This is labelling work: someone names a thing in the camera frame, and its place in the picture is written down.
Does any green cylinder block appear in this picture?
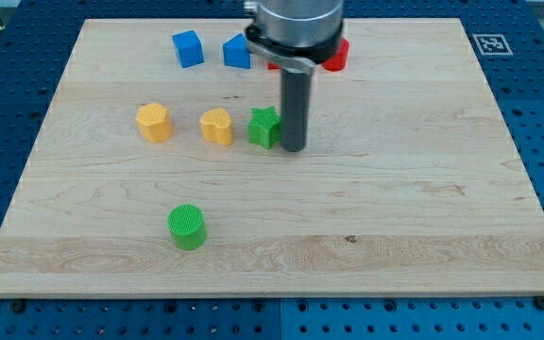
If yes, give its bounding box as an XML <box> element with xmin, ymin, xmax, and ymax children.
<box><xmin>167</xmin><ymin>204</ymin><xmax>207</xmax><ymax>250</ymax></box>

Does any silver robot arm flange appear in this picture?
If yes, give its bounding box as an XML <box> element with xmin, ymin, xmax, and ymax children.
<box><xmin>243</xmin><ymin>0</ymin><xmax>344</xmax><ymax>75</ymax></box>

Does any green star block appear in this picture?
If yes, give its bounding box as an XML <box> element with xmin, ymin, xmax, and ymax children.
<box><xmin>247</xmin><ymin>106</ymin><xmax>281</xmax><ymax>149</ymax></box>

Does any yellow heart block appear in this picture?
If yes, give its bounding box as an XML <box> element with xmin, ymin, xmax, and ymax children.
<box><xmin>199</xmin><ymin>108</ymin><xmax>233</xmax><ymax>145</ymax></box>

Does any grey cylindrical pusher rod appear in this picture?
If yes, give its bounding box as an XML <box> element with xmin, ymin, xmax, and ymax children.
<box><xmin>280</xmin><ymin>68</ymin><xmax>312</xmax><ymax>152</ymax></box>

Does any red block behind rod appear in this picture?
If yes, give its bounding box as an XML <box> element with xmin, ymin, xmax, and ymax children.
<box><xmin>267</xmin><ymin>62</ymin><xmax>280</xmax><ymax>70</ymax></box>

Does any wooden board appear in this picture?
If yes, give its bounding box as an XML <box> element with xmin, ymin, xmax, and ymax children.
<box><xmin>0</xmin><ymin>18</ymin><xmax>544</xmax><ymax>298</ymax></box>

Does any blue wedge block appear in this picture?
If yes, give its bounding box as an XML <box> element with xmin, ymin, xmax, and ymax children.
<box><xmin>222</xmin><ymin>33</ymin><xmax>251</xmax><ymax>69</ymax></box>

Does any red cylinder block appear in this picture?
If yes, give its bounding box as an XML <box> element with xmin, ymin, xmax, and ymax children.
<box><xmin>322</xmin><ymin>38</ymin><xmax>349</xmax><ymax>72</ymax></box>

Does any blue cube block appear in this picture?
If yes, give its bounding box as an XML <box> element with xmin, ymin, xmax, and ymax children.
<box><xmin>172</xmin><ymin>30</ymin><xmax>204</xmax><ymax>68</ymax></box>

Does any white fiducial marker tag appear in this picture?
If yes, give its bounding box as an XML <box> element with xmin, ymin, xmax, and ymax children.
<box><xmin>472</xmin><ymin>33</ymin><xmax>513</xmax><ymax>56</ymax></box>

